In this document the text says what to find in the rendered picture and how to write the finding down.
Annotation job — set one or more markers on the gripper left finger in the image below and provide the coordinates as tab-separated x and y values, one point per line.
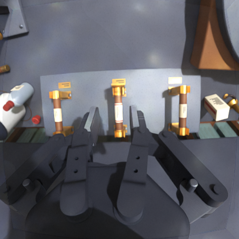
76	164

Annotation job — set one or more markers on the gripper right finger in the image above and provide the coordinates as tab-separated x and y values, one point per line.
134	164

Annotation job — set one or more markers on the brass fuse clip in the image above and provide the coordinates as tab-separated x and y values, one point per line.
182	89
59	94
119	133
65	130
179	129
118	91

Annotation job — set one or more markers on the green battery cell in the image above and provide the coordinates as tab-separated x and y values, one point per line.
206	131
42	135
226	128
26	135

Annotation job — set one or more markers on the brown fuse with white label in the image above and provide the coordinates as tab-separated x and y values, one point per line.
57	115
183	112

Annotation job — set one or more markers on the brown fuse with red-striped label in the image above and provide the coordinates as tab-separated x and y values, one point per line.
118	113

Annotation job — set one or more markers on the light grey fuse panel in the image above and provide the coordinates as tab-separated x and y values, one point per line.
89	89

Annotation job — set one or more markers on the loose red cap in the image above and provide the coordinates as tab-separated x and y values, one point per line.
36	119

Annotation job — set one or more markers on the white jug with red cap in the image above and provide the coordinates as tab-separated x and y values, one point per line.
13	117

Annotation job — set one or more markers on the yellow label plate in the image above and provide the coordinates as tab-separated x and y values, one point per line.
118	82
64	85

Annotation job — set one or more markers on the pale blue labelled bottle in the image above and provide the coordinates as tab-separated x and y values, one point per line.
25	93

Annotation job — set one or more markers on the cream label plate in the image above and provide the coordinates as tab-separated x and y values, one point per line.
175	80

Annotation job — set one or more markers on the white box with red stripe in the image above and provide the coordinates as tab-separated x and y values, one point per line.
216	108

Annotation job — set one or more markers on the brass hook fitting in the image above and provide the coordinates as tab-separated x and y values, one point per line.
233	103

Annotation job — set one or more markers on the brass rod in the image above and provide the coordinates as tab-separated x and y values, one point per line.
4	69

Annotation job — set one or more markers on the dark grey slate switchboard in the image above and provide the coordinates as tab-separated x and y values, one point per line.
112	43

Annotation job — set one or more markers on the brown tapered wooden block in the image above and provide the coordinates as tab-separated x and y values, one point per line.
209	50

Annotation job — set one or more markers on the small brass knob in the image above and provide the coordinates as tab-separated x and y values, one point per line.
1	36

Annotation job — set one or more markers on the large grey round disc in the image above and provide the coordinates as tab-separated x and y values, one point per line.
232	28

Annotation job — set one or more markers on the grey metal bracket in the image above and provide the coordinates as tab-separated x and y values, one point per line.
15	20

